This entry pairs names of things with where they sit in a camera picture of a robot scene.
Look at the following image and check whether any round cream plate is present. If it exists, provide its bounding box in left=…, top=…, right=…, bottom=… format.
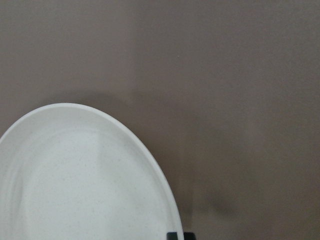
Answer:
left=0, top=103, right=184, bottom=240

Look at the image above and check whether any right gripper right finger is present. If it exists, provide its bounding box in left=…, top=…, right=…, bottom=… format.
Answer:
left=183, top=232, right=197, bottom=240

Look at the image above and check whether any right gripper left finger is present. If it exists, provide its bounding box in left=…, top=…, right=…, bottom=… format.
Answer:
left=166, top=232, right=177, bottom=240

